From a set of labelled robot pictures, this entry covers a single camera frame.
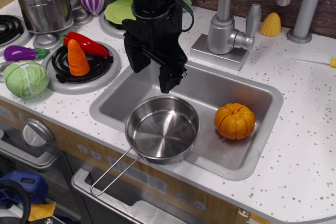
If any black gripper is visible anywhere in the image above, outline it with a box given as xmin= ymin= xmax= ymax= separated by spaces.
xmin=122 ymin=13 xmax=187 ymax=94

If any small steel saucepan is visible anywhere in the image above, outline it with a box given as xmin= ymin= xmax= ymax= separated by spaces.
xmin=90 ymin=95 xmax=201 ymax=197

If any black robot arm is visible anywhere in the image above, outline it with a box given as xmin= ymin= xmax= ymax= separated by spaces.
xmin=122 ymin=0 xmax=189 ymax=93

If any stainless steel sink basin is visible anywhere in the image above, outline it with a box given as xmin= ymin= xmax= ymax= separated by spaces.
xmin=90 ymin=62 xmax=284 ymax=180

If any front right black burner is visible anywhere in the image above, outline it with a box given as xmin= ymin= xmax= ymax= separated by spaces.
xmin=51 ymin=46 xmax=114 ymax=83

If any black burner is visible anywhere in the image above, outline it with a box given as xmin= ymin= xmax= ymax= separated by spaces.
xmin=51 ymin=46 xmax=114 ymax=83
xmin=1 ymin=15 xmax=24 ymax=46

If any green toy plate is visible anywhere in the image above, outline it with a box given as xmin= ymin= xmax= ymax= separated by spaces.
xmin=104 ymin=0 xmax=193 ymax=27

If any red toy chili pepper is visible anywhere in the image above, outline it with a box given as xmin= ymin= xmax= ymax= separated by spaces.
xmin=60 ymin=31 xmax=110 ymax=57

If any silver toy faucet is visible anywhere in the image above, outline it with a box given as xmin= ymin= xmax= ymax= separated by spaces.
xmin=189 ymin=0 xmax=296 ymax=72

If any orange toy carrot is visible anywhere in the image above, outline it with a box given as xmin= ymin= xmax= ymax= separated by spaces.
xmin=67 ymin=39 xmax=90 ymax=77

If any purple striped toy onion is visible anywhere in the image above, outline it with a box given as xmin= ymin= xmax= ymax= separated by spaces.
xmin=80 ymin=0 xmax=108 ymax=16

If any orange toy pumpkin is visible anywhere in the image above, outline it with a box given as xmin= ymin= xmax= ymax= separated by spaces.
xmin=214 ymin=103 xmax=256 ymax=140

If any steel stock pot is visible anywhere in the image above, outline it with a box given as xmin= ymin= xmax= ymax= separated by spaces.
xmin=18 ymin=0 xmax=74 ymax=34

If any yellow toy corn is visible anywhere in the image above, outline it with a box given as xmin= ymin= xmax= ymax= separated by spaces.
xmin=260 ymin=12 xmax=281 ymax=37

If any green toy cabbage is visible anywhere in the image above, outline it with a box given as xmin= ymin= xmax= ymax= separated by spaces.
xmin=3 ymin=60 xmax=49 ymax=100

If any grey stove knob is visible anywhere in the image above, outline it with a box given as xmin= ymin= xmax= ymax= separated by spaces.
xmin=22 ymin=118 xmax=55 ymax=147

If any purple toy eggplant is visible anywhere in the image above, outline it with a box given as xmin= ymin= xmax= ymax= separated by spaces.
xmin=4 ymin=45 xmax=50 ymax=61

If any left black burner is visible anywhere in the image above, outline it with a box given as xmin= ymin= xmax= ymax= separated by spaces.
xmin=1 ymin=15 xmax=24 ymax=46

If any blue tool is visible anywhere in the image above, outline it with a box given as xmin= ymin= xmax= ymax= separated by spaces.
xmin=1 ymin=170 xmax=49 ymax=204

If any white toy knife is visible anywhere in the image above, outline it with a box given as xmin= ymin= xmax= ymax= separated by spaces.
xmin=282 ymin=52 xmax=335 ymax=68

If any yellow cloth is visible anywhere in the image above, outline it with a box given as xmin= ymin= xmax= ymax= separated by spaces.
xmin=28 ymin=202 xmax=56 ymax=221

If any silver oven handle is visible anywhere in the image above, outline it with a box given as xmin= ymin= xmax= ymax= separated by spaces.
xmin=1 ymin=130 xmax=58 ymax=170

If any silver dishwasher door handle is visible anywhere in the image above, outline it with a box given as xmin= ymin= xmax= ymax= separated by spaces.
xmin=71 ymin=168 xmax=184 ymax=223

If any grey vertical post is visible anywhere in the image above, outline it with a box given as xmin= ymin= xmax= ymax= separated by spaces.
xmin=287 ymin=0 xmax=319 ymax=44

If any black cable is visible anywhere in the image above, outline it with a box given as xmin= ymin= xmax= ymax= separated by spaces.
xmin=0 ymin=180 xmax=32 ymax=224

